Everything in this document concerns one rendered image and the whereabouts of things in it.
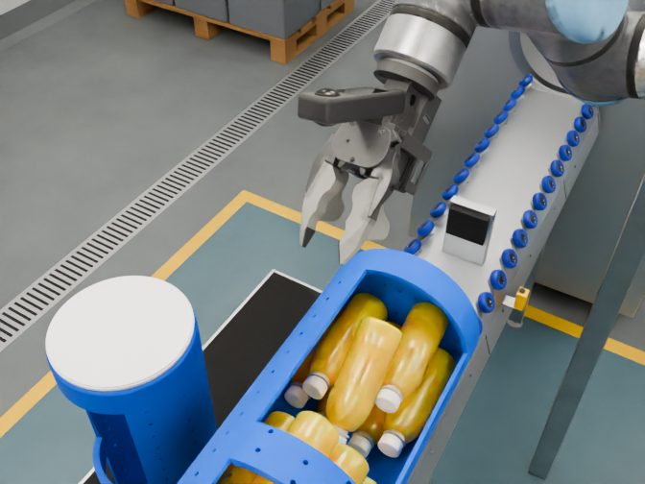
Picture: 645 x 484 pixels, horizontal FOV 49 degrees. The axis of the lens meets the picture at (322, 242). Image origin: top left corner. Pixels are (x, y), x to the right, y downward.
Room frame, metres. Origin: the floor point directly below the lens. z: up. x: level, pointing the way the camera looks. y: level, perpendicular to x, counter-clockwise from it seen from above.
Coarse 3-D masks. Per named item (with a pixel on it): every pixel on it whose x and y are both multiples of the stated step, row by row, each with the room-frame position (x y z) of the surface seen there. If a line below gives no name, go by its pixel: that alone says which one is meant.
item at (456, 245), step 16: (448, 208) 1.19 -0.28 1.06; (464, 208) 1.17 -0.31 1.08; (480, 208) 1.16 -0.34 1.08; (448, 224) 1.17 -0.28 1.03; (464, 224) 1.15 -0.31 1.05; (480, 224) 1.14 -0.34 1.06; (448, 240) 1.18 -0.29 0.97; (464, 240) 1.17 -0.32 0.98; (480, 240) 1.13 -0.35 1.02; (464, 256) 1.16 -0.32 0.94; (480, 256) 1.14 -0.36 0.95
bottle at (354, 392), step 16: (368, 320) 0.75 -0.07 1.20; (368, 336) 0.72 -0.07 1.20; (384, 336) 0.72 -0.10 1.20; (400, 336) 0.73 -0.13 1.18; (352, 352) 0.70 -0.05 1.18; (368, 352) 0.70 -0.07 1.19; (384, 352) 0.70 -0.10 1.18; (352, 368) 0.68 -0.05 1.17; (368, 368) 0.68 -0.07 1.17; (384, 368) 0.68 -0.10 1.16; (336, 384) 0.66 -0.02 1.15; (352, 384) 0.65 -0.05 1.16; (368, 384) 0.66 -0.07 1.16; (336, 400) 0.64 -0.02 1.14; (352, 400) 0.63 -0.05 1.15; (368, 400) 0.64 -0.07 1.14; (336, 416) 0.62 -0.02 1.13; (352, 416) 0.62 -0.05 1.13; (368, 416) 0.63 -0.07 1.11
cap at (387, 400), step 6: (384, 390) 0.67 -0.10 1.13; (390, 390) 0.67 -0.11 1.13; (378, 396) 0.66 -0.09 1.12; (384, 396) 0.65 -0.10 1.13; (390, 396) 0.65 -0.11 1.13; (396, 396) 0.66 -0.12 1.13; (378, 402) 0.66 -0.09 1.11; (384, 402) 0.65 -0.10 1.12; (390, 402) 0.65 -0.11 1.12; (396, 402) 0.65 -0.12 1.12; (384, 408) 0.65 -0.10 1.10; (390, 408) 0.65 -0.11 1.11; (396, 408) 0.64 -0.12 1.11
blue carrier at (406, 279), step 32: (384, 256) 0.87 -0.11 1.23; (416, 256) 0.86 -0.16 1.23; (352, 288) 0.80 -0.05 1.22; (384, 288) 0.89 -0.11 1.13; (416, 288) 0.80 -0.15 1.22; (448, 288) 0.81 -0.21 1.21; (320, 320) 0.74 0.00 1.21; (448, 320) 0.82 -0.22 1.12; (288, 352) 0.68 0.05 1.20; (448, 352) 0.82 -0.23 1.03; (256, 384) 0.64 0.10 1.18; (288, 384) 0.74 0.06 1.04; (448, 384) 0.69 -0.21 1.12; (256, 416) 0.56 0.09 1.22; (224, 448) 0.51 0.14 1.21; (256, 448) 0.50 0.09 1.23; (288, 448) 0.50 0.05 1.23; (416, 448) 0.57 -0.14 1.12; (192, 480) 0.47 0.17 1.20; (288, 480) 0.46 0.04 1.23; (320, 480) 0.46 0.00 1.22; (352, 480) 0.47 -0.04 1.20; (384, 480) 0.58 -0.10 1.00
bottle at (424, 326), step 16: (416, 304) 0.84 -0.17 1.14; (432, 304) 0.83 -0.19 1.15; (416, 320) 0.80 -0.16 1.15; (432, 320) 0.80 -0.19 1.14; (416, 336) 0.76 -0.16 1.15; (432, 336) 0.77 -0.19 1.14; (400, 352) 0.73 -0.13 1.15; (416, 352) 0.73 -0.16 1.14; (432, 352) 0.75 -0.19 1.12; (400, 368) 0.70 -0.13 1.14; (416, 368) 0.70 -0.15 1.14; (384, 384) 0.68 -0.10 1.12; (400, 384) 0.67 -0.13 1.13; (416, 384) 0.68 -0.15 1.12; (400, 400) 0.66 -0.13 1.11
